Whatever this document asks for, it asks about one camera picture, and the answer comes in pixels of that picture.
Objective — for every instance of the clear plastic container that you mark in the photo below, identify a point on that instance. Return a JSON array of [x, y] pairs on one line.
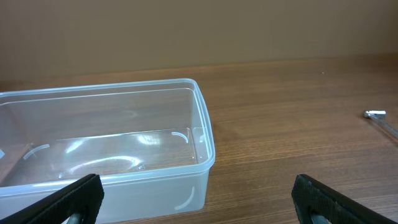
[[150, 142]]

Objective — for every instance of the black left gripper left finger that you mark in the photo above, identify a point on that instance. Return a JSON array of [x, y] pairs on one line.
[[78, 203]]

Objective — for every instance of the silver L-shaped socket wrench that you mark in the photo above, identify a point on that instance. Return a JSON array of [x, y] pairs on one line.
[[378, 116]]

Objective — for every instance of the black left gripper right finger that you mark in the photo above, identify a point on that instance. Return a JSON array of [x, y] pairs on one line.
[[315, 202]]

